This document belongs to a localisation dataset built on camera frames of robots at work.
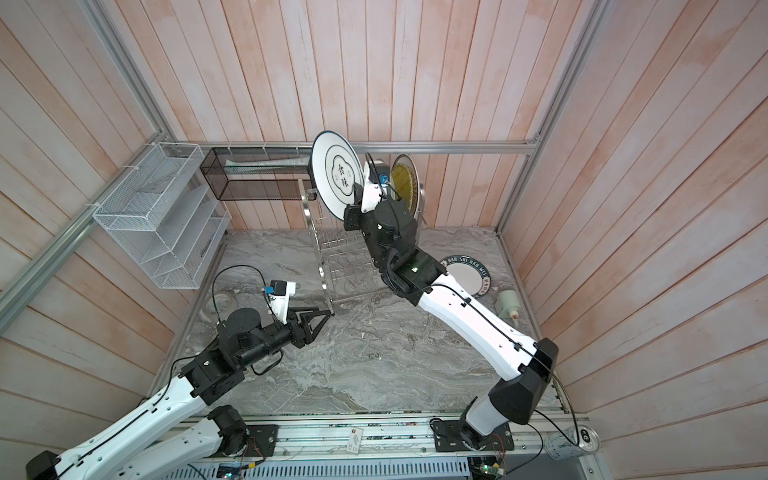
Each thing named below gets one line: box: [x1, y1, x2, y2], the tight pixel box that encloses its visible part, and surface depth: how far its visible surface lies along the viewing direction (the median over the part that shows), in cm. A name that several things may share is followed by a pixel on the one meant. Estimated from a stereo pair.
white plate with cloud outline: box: [311, 130, 364, 221], surface depth 66 cm
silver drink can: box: [545, 425, 601, 461], surface depth 64 cm
